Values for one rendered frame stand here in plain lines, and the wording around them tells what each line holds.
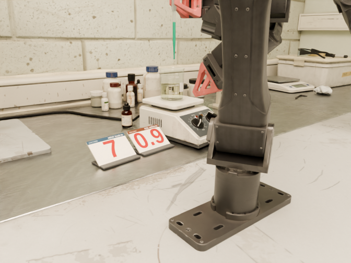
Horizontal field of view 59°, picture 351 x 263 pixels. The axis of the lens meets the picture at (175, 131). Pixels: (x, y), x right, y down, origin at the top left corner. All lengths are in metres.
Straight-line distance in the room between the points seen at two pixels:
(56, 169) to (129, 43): 0.77
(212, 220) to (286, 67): 1.43
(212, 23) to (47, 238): 0.46
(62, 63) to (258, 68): 0.91
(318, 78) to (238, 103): 1.33
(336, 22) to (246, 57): 1.73
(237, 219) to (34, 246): 0.26
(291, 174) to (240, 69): 0.32
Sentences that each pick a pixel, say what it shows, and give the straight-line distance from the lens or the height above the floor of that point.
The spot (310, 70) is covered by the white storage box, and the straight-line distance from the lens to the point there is 1.72.
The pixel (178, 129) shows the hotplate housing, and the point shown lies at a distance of 0.72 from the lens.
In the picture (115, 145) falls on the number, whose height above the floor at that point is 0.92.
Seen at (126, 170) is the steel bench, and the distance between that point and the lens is 0.60.
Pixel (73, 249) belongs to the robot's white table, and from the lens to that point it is 0.42.
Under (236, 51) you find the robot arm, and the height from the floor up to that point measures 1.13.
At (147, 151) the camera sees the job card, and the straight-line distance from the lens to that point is 0.68.
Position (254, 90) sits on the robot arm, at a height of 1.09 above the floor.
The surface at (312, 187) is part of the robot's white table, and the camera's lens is 0.59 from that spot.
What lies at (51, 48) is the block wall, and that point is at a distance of 1.17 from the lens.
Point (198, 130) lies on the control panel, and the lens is 0.71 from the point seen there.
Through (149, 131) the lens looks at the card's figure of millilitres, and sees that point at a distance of 0.72.
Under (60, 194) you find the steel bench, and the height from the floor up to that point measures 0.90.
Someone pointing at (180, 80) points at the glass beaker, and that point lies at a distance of 0.77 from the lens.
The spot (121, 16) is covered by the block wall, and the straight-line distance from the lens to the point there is 1.28.
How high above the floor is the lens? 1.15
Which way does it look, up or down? 18 degrees down
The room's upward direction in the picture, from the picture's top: 1 degrees clockwise
